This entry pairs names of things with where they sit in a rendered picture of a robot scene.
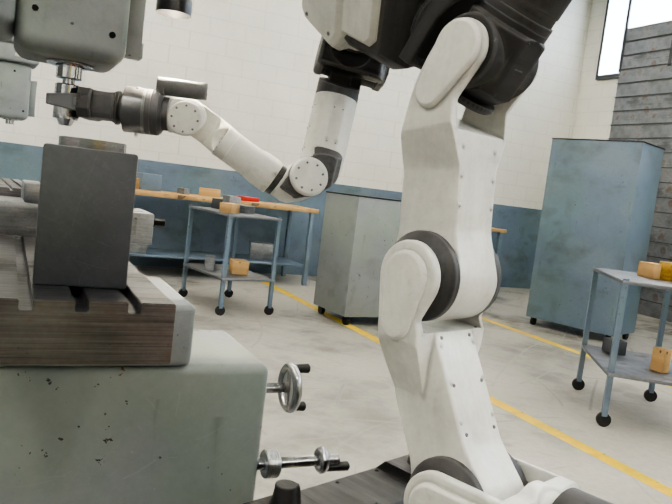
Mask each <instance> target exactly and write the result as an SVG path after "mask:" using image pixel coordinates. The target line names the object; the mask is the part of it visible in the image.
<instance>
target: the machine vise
mask: <svg viewBox="0 0 672 504"><path fill-rule="evenodd" d="M39 192H40V182H38V181H32V180H22V187H21V197H11V196H0V234H2V235H16V236H30V237H36V228H37V216H38V204H39ZM153 225H154V214H152V213H150V212H147V211H145V210H142V209H139V208H134V211H133V221H132V232H131V243H130V244H144V245H151V244H152V235H153Z"/></svg>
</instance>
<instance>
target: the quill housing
mask: <svg viewBox="0 0 672 504"><path fill-rule="evenodd" d="M130 1H131V0H16V13H15V26H14V49H15V51H16V53H17V54H18V55H19V56H20V57H22V58H23V59H26V60H30V61H36V62H41V63H47V62H46V58H59V59H66V60H72V61H78V62H82V63H86V64H89V65H92V66H94V70H92V71H93V72H98V73H105V72H108V71H110V70H111V69H112V68H114V67H115V66H116V65H118V64H119V63H120V62H121V61H122V60H123V59H124V57H125V54H126V44H127V33H128V23H129V12H130ZM47 64H48V63H47Z"/></svg>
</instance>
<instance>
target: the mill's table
mask: <svg viewBox="0 0 672 504"><path fill-rule="evenodd" d="M35 240H36V237H30V236H16V235H2V234H0V365H79V364H169V363H170V360H171V350H172V341H173V331H174V321H175V311H176V305H175V304H174V303H173V302H172V301H171V300H170V299H169V298H168V297H167V296H166V295H165V294H164V293H163V292H161V291H160V290H159V289H158V288H157V287H156V286H155V285H154V284H153V283H152V282H151V281H150V280H149V279H148V278H146V277H145V276H144V275H143V274H142V273H141V272H140V271H139V270H138V269H137V268H136V267H135V266H134V265H133V264H131V263H130V262H129V264H128V274H127V285H126V288H125V289H123V290H121V289H105V288H89V287H73V286H57V285H41V284H34V283H33V282H32V277H33V265H34V253H35Z"/></svg>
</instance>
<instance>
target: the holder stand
mask: <svg viewBox="0 0 672 504"><path fill-rule="evenodd" d="M126 146H127V145H126V144H122V143H116V142H109V141H102V140H94V139H87V138H79V137H70V136H59V142H58V144H50V143H45V144H44V145H43V155H42V167H41V180H40V192H39V204H38V216H37V228H36V240H35V253H34V265H33V277H32V282H33V283H34V284H41V285H57V286H73V287H89V288H105V289H121V290H123V289H125V288H126V285H127V274H128V264H129V253H130V243H131V232H132V221H133V211H134V200H135V190H136V179H137V169H138V155H136V154H128V153H126Z"/></svg>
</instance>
